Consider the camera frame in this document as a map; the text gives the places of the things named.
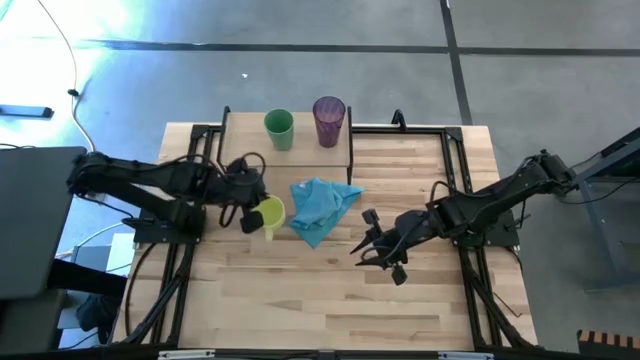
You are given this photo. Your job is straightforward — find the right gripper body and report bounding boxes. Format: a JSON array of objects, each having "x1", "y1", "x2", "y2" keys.
[{"x1": 362, "y1": 208, "x2": 444, "y2": 287}]

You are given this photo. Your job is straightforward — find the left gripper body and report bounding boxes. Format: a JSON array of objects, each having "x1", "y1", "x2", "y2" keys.
[{"x1": 209, "y1": 152, "x2": 269, "y2": 235}]

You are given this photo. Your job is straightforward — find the yellow mug with handle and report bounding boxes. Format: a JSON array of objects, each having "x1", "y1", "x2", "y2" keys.
[{"x1": 252, "y1": 194, "x2": 287, "y2": 242}]

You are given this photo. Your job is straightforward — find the green plastic cup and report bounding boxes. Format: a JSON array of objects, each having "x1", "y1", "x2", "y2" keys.
[{"x1": 263, "y1": 108, "x2": 296, "y2": 152}]

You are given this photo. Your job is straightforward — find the purple faceted plastic tumbler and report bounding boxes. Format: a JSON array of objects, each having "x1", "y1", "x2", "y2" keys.
[{"x1": 312, "y1": 95, "x2": 347, "y2": 149}]

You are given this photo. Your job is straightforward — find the wooden shelf with black legs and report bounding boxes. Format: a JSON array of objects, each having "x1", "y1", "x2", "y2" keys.
[{"x1": 218, "y1": 105, "x2": 355, "y2": 185}]

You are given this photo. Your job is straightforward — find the blue microfiber cloth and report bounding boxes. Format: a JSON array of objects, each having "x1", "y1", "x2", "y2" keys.
[{"x1": 288, "y1": 177, "x2": 365, "y2": 250}]

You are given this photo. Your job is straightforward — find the blue-grey metal stand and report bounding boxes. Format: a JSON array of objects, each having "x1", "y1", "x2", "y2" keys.
[{"x1": 552, "y1": 127, "x2": 640, "y2": 291}]

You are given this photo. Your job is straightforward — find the dark grey desk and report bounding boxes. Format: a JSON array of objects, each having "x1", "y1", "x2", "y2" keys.
[{"x1": 0, "y1": 146, "x2": 89, "y2": 301}]

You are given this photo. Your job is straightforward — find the black flat floor bar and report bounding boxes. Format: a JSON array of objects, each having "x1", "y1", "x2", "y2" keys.
[{"x1": 0, "y1": 104, "x2": 55, "y2": 120}]

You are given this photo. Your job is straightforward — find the orange black striped block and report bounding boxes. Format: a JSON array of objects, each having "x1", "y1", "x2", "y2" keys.
[{"x1": 577, "y1": 329, "x2": 640, "y2": 359}]

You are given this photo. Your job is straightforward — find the black aluminium table frame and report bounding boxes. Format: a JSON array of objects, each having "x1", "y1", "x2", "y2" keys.
[{"x1": 114, "y1": 122, "x2": 536, "y2": 351}]

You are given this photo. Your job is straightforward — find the yellow floor cable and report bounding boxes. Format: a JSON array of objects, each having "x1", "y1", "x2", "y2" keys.
[{"x1": 37, "y1": 0, "x2": 97, "y2": 152}]

